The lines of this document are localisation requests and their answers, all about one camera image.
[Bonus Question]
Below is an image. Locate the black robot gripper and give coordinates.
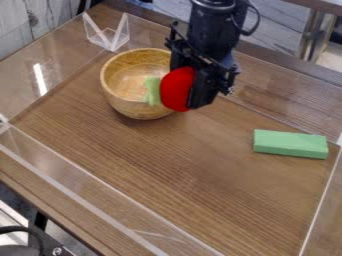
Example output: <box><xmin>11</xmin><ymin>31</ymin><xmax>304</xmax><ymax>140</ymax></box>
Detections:
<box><xmin>166</xmin><ymin>0</ymin><xmax>250</xmax><ymax>109</ymax></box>

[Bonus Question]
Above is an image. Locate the red plush strawberry fruit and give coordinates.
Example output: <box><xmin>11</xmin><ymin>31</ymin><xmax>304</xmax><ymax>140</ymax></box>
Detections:
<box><xmin>142</xmin><ymin>65</ymin><xmax>198</xmax><ymax>113</ymax></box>

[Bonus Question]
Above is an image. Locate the wooden bowl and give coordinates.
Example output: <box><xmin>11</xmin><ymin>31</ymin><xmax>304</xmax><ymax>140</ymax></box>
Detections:
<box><xmin>101</xmin><ymin>48</ymin><xmax>173</xmax><ymax>120</ymax></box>

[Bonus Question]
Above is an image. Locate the metal table leg background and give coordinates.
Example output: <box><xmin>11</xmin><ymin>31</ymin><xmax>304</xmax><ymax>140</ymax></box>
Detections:
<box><xmin>298</xmin><ymin>10</ymin><xmax>337</xmax><ymax>63</ymax></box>

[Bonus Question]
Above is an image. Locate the green rectangular block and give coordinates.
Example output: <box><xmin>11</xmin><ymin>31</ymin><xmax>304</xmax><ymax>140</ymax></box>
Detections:
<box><xmin>253</xmin><ymin>129</ymin><xmax>329</xmax><ymax>159</ymax></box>

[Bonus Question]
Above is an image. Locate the clear acrylic front barrier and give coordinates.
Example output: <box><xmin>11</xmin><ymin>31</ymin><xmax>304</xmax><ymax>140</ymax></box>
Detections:
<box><xmin>0</xmin><ymin>115</ymin><xmax>224</xmax><ymax>256</ymax></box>

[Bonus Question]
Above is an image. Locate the clear acrylic corner bracket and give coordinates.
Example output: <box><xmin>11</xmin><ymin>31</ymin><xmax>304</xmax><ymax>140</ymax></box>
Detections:
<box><xmin>82</xmin><ymin>13</ymin><xmax>130</xmax><ymax>52</ymax></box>

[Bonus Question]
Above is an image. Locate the black table leg bracket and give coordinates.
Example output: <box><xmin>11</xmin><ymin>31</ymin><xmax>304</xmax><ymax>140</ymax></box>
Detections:
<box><xmin>29</xmin><ymin>211</ymin><xmax>75</xmax><ymax>256</ymax></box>

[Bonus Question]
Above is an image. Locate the black cable lower left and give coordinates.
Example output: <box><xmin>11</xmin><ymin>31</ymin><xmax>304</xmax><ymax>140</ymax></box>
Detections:
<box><xmin>0</xmin><ymin>225</ymin><xmax>45</xmax><ymax>256</ymax></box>

